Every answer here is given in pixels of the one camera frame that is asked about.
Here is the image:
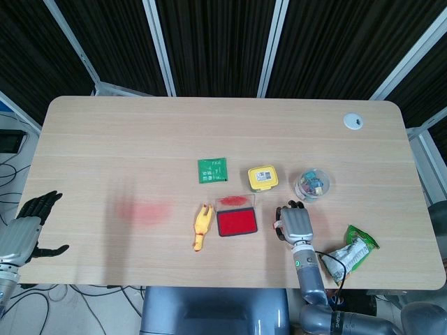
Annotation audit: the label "left black grey robot hand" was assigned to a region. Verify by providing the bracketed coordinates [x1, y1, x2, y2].
[0, 190, 70, 266]

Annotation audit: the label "right black grey robot hand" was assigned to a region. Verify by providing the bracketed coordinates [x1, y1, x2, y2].
[273, 200, 314, 249]

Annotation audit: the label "clear jar of clips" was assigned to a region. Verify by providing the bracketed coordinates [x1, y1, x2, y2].
[293, 167, 332, 203]

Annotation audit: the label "yellow lidded box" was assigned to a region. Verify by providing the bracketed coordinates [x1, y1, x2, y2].
[247, 165, 279, 193]

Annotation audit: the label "red ink pad case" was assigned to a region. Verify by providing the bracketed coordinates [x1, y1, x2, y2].
[214, 194, 259, 237]

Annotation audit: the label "green white snack bag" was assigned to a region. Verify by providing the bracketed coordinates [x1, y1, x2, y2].
[318, 224, 381, 288]

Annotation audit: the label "black flat device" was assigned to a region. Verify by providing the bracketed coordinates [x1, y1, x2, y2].
[0, 129, 28, 154]

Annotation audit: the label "yellow rubber chicken toy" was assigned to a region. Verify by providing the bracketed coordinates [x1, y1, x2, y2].
[191, 202, 214, 253]

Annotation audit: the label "green square sachet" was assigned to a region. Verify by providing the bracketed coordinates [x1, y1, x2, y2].
[197, 157, 228, 184]

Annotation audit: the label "grey robot torso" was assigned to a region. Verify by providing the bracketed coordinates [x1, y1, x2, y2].
[139, 286, 291, 335]

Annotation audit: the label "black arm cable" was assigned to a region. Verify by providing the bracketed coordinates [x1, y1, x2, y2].
[314, 250, 350, 291]

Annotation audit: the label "black floor cables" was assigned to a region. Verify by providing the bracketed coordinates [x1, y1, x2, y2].
[0, 153, 144, 335]

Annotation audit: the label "white cable grommet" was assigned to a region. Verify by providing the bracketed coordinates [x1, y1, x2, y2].
[342, 112, 364, 131]

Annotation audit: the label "white blue frame rail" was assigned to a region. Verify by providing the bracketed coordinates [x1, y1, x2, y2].
[0, 89, 43, 135]

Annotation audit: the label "white partition post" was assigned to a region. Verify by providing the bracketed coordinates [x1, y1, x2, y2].
[369, 10, 447, 101]
[142, 0, 176, 97]
[43, 0, 103, 87]
[257, 0, 289, 98]

